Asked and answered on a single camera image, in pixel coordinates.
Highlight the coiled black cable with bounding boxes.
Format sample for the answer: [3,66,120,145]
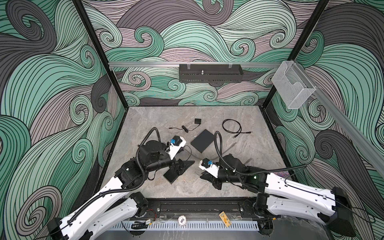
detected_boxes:
[222,118,252,139]

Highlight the red yellow wire bundle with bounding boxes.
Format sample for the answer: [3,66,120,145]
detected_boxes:
[143,208,158,226]

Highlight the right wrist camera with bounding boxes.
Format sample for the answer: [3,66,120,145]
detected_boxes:
[199,158,220,178]

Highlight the black wall tray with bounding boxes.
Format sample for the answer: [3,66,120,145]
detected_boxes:
[179,64,244,85]

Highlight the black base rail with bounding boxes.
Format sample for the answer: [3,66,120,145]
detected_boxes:
[140,197,319,218]

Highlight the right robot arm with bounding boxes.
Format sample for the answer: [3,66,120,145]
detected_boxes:
[199,131,356,238]

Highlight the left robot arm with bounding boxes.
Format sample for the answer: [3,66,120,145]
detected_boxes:
[47,127,187,240]

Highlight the white slotted cable duct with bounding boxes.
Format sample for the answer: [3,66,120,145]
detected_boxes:
[110,220,260,232]

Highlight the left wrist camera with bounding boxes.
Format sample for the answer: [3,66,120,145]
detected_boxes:
[166,136,187,160]

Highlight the yellow tag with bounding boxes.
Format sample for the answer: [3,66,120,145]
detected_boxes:
[219,211,232,228]

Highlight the ribbed black network switch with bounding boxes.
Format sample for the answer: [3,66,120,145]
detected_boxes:
[163,159,195,184]

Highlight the clear acrylic wall holder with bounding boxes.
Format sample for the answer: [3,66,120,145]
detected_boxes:
[272,61,316,110]

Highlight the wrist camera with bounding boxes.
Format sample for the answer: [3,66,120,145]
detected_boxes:
[166,136,187,160]
[199,158,220,178]

